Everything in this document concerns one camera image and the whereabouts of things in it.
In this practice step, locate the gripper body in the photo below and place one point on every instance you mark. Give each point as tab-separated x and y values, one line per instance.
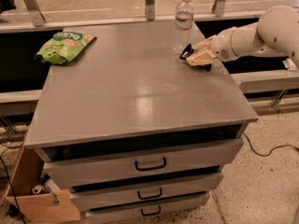
224	48

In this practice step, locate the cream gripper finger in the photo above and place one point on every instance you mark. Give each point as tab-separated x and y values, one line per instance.
200	46
201	58

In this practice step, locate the dark chocolate rxbar wrapper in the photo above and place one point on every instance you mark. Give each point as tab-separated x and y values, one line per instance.
187	52

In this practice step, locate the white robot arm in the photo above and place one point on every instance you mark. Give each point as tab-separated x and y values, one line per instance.
275	34

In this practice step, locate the clear plastic water bottle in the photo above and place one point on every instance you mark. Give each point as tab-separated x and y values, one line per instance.
182	25

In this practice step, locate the grey drawer cabinet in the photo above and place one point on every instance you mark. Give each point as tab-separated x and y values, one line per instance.
128	91

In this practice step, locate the middle grey drawer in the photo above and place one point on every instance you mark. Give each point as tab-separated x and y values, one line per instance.
125	191

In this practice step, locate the grey drawer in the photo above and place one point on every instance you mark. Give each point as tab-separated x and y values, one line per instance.
125	191
133	210
100	169

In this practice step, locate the green snack chip bag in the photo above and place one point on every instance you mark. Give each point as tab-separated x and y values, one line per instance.
64	47

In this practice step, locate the top grey drawer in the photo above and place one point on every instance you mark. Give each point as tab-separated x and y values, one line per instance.
100	169

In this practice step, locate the bottom grey drawer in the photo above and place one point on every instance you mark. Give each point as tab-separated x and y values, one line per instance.
133	210

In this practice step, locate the wooden crate box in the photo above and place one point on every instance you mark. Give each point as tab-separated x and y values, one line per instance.
35	202

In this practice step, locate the metal can in crate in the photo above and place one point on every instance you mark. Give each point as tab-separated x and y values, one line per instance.
38	189

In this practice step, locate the right metal railing bracket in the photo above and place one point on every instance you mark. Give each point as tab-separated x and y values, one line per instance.
218	7

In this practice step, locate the metal railing bracket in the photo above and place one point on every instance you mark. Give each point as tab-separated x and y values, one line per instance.
150	10
35	14
218	7

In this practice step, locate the middle metal railing bracket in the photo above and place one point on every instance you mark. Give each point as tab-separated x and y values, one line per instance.
150	10

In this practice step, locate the black top drawer handle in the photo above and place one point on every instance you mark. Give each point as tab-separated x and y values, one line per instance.
150	166

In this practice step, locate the black drawer handle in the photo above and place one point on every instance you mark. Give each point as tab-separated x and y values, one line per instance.
152	211
150	166
146	195

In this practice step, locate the black middle drawer handle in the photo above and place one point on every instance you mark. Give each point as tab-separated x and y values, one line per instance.
146	195

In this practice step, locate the black bottom drawer handle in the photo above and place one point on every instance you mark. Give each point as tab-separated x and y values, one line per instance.
152	211

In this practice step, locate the left metal railing bracket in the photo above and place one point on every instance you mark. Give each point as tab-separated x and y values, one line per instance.
35	14

